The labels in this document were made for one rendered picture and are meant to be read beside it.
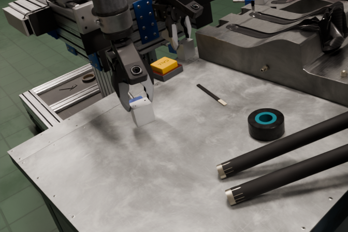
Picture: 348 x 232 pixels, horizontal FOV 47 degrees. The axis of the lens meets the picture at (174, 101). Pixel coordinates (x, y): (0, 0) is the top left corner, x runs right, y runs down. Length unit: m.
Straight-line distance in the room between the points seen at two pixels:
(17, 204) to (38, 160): 1.24
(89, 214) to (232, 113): 0.42
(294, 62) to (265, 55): 0.09
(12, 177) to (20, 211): 0.31
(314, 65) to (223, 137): 0.30
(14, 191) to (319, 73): 1.77
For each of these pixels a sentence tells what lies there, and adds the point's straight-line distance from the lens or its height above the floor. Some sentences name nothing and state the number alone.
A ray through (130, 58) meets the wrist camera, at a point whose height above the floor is 1.00.
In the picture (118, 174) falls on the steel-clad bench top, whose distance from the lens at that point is 0.88.
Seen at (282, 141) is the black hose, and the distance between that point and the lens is 0.80.
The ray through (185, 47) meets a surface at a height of 0.84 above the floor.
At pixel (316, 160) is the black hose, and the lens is 0.76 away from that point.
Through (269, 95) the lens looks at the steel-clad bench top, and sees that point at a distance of 1.05.
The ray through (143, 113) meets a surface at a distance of 0.99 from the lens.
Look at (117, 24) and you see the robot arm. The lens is 0.89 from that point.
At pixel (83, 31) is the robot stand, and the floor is 0.92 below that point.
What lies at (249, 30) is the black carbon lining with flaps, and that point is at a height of 0.88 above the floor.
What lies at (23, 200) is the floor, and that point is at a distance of 2.25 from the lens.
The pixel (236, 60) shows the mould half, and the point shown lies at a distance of 1.16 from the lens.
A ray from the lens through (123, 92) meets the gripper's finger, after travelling 0.97.
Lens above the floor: 1.36
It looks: 32 degrees down
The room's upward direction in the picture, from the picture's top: 12 degrees counter-clockwise
